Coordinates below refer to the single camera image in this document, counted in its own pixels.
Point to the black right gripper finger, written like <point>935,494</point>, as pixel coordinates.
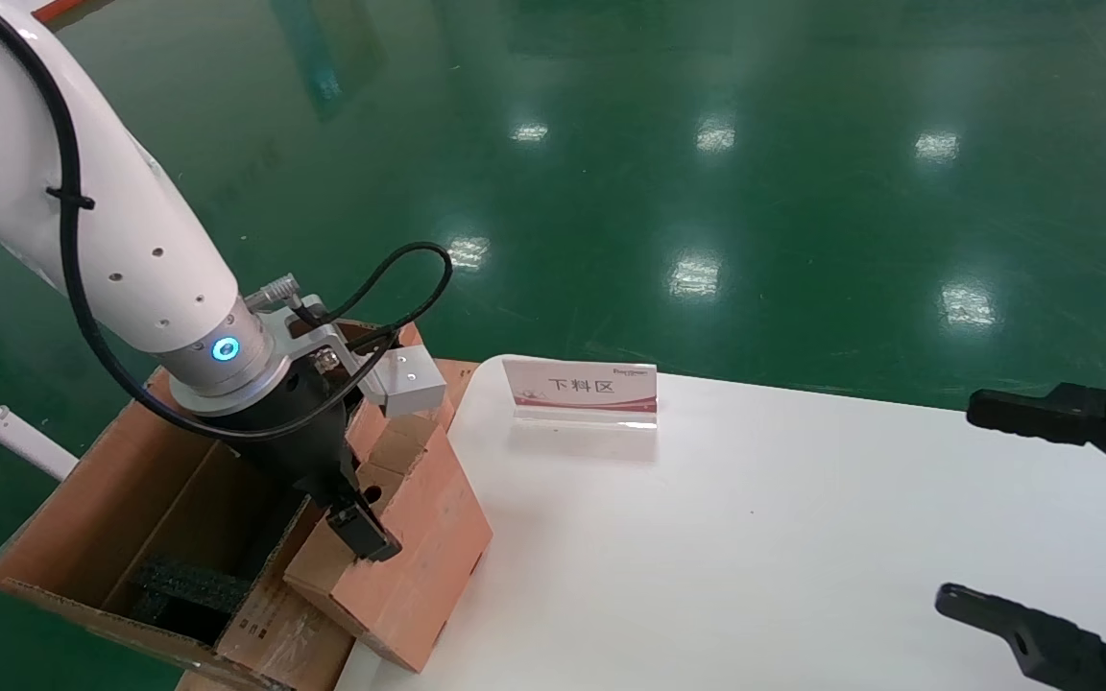
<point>1062,653</point>
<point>1043,415</point>

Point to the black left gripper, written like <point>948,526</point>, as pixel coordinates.
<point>294,432</point>

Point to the small cardboard box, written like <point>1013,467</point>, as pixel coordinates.
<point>419,576</point>

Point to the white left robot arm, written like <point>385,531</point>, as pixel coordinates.
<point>83,192</point>

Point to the large open cardboard box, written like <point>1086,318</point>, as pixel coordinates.
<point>83,518</point>

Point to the black foam insert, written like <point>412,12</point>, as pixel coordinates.
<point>188,585</point>

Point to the acrylic sign card red print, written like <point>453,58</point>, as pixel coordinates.
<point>582,389</point>

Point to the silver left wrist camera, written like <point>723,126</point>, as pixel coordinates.
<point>409,384</point>

